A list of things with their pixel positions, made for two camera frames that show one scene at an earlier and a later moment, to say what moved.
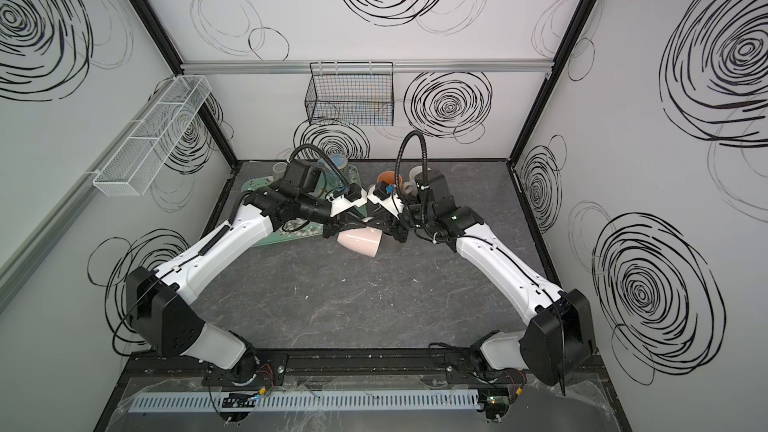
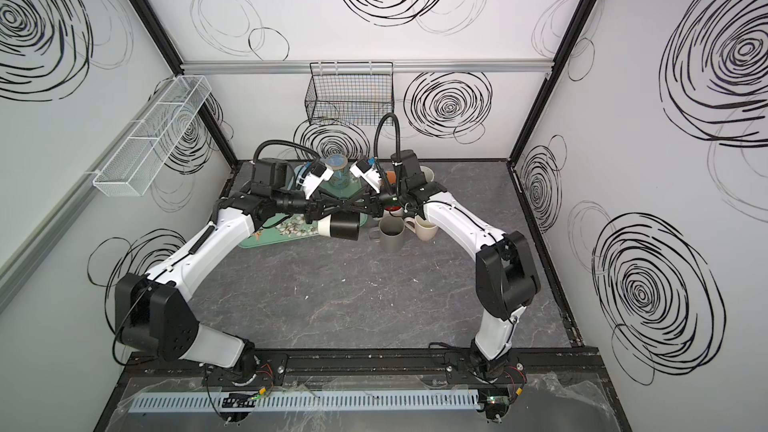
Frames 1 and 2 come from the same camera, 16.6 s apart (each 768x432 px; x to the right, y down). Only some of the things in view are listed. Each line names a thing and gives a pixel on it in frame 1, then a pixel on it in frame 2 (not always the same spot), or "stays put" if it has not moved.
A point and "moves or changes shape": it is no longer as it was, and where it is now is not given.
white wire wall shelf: (131, 171) stays put
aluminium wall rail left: (63, 213) stays put
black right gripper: (402, 231) -> (372, 194)
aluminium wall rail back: (365, 66) stays put
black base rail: (340, 367) stays put
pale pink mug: (365, 241) moves or changes shape
